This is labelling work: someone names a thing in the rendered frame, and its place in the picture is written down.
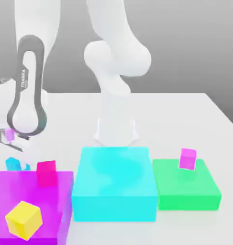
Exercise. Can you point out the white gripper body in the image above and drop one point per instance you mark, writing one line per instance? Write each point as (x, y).
(16, 153)

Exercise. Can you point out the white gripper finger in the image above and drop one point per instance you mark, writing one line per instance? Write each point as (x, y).
(22, 165)

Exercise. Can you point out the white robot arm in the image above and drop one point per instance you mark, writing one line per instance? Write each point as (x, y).
(116, 38)

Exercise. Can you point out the small blue cube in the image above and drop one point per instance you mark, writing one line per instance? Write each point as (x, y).
(12, 164)

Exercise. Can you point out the small crimson cube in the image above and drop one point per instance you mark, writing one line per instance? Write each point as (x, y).
(46, 173)

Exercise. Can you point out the small yellow cube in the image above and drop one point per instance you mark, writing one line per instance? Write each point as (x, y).
(23, 220)

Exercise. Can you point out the small violet cube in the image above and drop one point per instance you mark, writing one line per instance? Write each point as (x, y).
(187, 159)

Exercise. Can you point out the large magenta box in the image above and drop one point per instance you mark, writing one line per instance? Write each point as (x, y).
(18, 191)

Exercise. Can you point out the large cyan box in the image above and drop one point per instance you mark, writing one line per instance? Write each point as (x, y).
(114, 178)

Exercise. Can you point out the large green box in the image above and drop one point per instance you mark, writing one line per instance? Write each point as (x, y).
(185, 189)

